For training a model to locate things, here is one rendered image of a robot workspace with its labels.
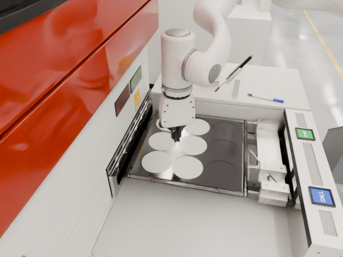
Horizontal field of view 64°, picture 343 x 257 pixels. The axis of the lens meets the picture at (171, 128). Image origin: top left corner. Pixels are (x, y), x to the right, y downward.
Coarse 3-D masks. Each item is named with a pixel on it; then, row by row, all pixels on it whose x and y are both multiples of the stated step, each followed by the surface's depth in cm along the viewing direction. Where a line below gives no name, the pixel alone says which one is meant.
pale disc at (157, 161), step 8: (152, 152) 93; (160, 152) 93; (144, 160) 90; (152, 160) 90; (160, 160) 90; (168, 160) 90; (144, 168) 87; (152, 168) 87; (160, 168) 87; (168, 168) 87
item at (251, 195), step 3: (159, 183) 92; (177, 186) 92; (195, 189) 90; (213, 192) 90; (249, 192) 86; (252, 192) 86; (255, 192) 86; (231, 195) 89; (249, 195) 87; (252, 195) 87; (255, 195) 86; (252, 198) 87; (255, 198) 87
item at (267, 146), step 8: (256, 128) 107; (256, 136) 104; (264, 136) 103; (272, 136) 103; (256, 144) 101; (264, 144) 99; (272, 144) 99; (256, 152) 98; (264, 152) 96; (272, 152) 96; (280, 152) 96; (256, 160) 96; (264, 160) 93; (272, 160) 93; (280, 160) 93; (264, 176) 87; (264, 200) 82; (272, 200) 81; (280, 200) 80
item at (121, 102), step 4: (128, 88) 85; (124, 92) 82; (128, 92) 86; (124, 96) 83; (128, 96) 86; (120, 100) 80; (124, 100) 83; (116, 104) 77; (120, 104) 80; (124, 104) 83; (116, 108) 78; (120, 108) 81
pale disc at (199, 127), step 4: (196, 120) 107; (200, 120) 107; (188, 124) 105; (192, 124) 105; (196, 124) 105; (200, 124) 105; (204, 124) 105; (208, 124) 105; (184, 128) 103; (188, 128) 103; (192, 128) 103; (196, 128) 103; (200, 128) 103; (204, 128) 103; (208, 128) 103; (188, 132) 102; (192, 132) 102; (196, 132) 102; (200, 132) 102; (204, 132) 102
